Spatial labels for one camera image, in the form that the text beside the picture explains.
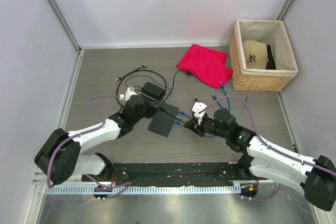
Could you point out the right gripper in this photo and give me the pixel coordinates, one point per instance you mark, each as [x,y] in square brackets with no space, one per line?
[193,124]

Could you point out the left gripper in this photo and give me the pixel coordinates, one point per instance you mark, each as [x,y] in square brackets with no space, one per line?
[152,106]

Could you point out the black network switch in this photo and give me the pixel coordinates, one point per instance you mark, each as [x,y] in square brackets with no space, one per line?
[163,120]

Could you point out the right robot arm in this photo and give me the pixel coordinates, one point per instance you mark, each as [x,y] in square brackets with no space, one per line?
[312,177]

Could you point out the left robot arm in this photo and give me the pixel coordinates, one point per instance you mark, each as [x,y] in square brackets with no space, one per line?
[62,155]

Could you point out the black power adapter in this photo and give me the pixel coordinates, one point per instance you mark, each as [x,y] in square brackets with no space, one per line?
[153,91]

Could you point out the red cloth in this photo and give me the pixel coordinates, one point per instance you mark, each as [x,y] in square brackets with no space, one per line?
[208,65]

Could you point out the beige baseball cap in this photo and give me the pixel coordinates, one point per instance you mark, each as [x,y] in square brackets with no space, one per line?
[255,54]

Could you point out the black item in basket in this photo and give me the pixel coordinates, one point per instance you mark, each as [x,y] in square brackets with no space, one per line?
[270,63]

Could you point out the wicker basket with liner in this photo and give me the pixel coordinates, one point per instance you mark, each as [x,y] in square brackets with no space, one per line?
[269,32]

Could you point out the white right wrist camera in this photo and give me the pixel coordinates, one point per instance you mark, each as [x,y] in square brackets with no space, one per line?
[198,108]

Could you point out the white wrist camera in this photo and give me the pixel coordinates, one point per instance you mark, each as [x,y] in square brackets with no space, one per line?
[198,108]
[128,94]

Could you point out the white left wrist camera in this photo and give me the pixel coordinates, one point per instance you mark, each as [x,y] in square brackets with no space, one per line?
[128,94]

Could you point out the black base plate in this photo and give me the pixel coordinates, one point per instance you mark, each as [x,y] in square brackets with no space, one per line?
[207,174]

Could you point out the white slotted cable duct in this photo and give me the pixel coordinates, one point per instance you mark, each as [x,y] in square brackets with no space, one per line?
[86,189]

